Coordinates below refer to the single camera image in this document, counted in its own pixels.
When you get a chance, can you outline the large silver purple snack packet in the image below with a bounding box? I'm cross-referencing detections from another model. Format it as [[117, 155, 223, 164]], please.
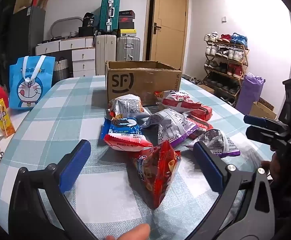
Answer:
[[141, 108, 207, 148]]

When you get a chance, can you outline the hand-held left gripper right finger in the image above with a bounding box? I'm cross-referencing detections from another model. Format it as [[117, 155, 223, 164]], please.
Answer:
[[152, 141, 276, 240]]

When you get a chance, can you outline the black storage box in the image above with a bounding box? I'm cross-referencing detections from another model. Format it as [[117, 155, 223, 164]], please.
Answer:
[[79, 26, 97, 38]]

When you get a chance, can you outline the red tube snack bag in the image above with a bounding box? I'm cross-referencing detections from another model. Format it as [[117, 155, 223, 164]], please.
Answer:
[[127, 141, 182, 210]]

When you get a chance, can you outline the silver orange snack packet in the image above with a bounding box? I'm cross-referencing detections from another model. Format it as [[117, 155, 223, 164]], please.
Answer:
[[108, 94, 145, 120]]

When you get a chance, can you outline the small floor cardboard box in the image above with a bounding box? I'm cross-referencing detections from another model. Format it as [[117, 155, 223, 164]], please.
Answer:
[[198, 84, 215, 94]]

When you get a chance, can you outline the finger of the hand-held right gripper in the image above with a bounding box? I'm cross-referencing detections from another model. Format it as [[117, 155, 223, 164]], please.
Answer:
[[244, 114, 284, 132], [245, 126, 287, 147]]

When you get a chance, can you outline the black printed bag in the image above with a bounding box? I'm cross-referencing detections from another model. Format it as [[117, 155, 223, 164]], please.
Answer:
[[83, 12, 96, 28]]

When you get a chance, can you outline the wooden shoe rack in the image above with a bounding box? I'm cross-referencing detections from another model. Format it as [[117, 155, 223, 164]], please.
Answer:
[[203, 40, 250, 106]]

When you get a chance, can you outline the brown cardboard box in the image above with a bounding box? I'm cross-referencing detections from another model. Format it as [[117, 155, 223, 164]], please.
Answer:
[[105, 60, 182, 106]]

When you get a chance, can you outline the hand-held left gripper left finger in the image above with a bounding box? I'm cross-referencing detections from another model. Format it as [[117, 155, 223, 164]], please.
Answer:
[[8, 139, 96, 240]]

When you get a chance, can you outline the checked tablecloth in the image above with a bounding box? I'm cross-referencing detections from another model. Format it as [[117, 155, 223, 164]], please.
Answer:
[[0, 74, 273, 240]]

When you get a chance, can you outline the grey oval frame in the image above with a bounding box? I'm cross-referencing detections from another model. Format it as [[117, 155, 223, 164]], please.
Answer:
[[51, 17, 83, 40]]

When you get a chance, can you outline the person's left hand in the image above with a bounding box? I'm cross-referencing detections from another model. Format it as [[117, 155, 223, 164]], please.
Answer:
[[105, 223, 151, 240]]

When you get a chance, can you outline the pile of floor shoes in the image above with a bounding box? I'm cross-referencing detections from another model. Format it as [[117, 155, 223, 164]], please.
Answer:
[[188, 76, 206, 85]]

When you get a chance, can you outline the white drawer chest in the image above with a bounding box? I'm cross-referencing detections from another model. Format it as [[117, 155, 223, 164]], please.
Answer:
[[72, 48, 96, 78]]

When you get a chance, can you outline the yellow orange packet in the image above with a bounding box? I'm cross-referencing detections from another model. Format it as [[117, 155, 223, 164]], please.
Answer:
[[0, 99, 16, 138]]

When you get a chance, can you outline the wooden door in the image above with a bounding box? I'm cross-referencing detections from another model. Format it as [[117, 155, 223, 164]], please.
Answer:
[[148, 0, 188, 72]]

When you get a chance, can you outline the person's right hand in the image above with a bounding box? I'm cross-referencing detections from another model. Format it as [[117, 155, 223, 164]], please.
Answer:
[[260, 154, 286, 182]]

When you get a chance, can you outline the small silver purple snack packet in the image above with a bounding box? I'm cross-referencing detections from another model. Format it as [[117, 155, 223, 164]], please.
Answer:
[[183, 129, 241, 158]]

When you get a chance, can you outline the beige suitcase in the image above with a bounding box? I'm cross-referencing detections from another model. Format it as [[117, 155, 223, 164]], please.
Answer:
[[96, 34, 117, 76]]

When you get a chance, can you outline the red instant noodle packet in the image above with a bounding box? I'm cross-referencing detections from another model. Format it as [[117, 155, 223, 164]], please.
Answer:
[[189, 104, 213, 121]]

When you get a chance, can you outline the dark refrigerator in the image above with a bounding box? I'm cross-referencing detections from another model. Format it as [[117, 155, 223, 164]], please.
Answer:
[[9, 6, 46, 63]]

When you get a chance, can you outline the yellow black shoe box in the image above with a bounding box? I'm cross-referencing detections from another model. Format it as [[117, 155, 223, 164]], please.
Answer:
[[117, 29, 137, 38]]

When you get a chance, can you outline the red white patterned snack packet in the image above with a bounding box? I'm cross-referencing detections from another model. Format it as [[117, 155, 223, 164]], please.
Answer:
[[154, 90, 202, 112]]

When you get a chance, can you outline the silver suitcase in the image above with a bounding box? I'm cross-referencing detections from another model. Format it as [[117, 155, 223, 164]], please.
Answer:
[[116, 36, 141, 62]]

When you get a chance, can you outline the blue cookie packet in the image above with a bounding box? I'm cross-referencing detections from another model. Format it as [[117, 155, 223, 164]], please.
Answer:
[[99, 117, 142, 145]]

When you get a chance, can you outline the purple bag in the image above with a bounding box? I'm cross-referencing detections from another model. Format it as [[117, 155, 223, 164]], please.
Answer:
[[235, 72, 266, 115]]

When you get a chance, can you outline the woven laundry basket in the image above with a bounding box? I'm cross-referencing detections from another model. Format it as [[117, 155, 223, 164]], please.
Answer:
[[54, 58, 69, 82]]

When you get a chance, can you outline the white dressing table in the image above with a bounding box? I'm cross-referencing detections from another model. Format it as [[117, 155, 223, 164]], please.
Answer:
[[35, 37, 95, 55]]

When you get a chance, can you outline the large floor cardboard box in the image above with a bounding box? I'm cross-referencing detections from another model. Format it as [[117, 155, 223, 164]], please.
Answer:
[[249, 97, 277, 120]]

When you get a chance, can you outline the teal suitcase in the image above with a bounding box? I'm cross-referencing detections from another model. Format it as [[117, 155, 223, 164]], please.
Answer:
[[99, 0, 121, 33]]

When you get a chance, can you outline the person's right forearm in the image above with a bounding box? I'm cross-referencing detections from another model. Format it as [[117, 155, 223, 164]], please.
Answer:
[[268, 177, 291, 222]]

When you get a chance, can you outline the red orange snack packet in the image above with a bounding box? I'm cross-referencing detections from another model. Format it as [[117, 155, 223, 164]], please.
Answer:
[[185, 116, 214, 140]]

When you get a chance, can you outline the blue cartoon tote bag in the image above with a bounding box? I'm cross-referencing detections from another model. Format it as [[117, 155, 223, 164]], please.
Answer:
[[9, 55, 56, 110]]

